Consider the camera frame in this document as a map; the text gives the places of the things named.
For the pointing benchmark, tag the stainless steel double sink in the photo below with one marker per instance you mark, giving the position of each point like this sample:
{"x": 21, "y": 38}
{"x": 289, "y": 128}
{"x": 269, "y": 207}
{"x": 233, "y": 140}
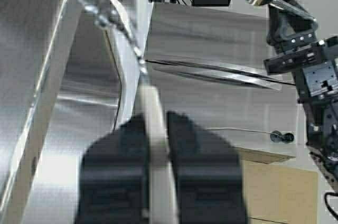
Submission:
{"x": 65, "y": 82}

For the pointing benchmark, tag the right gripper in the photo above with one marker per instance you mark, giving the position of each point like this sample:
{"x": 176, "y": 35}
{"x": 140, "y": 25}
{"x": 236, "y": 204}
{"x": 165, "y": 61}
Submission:
{"x": 295, "y": 43}

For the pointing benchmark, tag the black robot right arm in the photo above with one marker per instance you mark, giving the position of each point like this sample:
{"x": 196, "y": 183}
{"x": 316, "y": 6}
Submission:
{"x": 317, "y": 89}

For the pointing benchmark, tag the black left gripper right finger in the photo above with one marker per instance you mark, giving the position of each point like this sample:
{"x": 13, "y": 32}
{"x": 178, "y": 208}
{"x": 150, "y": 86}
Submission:
{"x": 207, "y": 171}

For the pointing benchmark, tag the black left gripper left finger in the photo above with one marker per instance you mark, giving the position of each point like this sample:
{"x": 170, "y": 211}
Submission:
{"x": 113, "y": 177}

